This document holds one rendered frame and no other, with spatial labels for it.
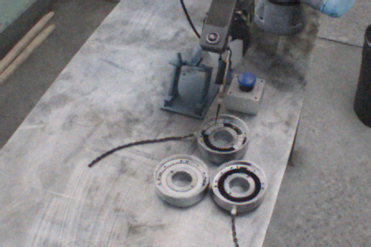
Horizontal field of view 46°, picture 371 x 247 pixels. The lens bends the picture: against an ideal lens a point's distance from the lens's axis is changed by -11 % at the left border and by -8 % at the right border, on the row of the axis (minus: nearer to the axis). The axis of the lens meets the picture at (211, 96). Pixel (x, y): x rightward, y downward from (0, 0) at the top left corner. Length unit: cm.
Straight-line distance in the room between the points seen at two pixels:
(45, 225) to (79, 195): 9
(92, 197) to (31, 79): 166
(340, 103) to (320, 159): 38
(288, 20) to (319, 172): 89
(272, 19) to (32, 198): 76
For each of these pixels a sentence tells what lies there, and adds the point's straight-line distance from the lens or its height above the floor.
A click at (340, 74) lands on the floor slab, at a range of 248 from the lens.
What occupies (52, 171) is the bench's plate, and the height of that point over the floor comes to 80.
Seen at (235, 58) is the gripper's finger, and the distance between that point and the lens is 93.
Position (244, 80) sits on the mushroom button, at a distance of 102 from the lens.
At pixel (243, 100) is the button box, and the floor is 84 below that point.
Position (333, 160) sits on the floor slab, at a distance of 205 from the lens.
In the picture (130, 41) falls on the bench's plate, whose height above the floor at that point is 80.
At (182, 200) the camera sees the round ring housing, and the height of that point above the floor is 83.
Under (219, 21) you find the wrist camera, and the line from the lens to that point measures 84.
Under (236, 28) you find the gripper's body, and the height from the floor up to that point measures 104.
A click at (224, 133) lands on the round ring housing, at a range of 98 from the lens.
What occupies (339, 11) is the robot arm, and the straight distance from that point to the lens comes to 116.
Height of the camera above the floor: 155
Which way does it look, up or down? 43 degrees down
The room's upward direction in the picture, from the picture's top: straight up
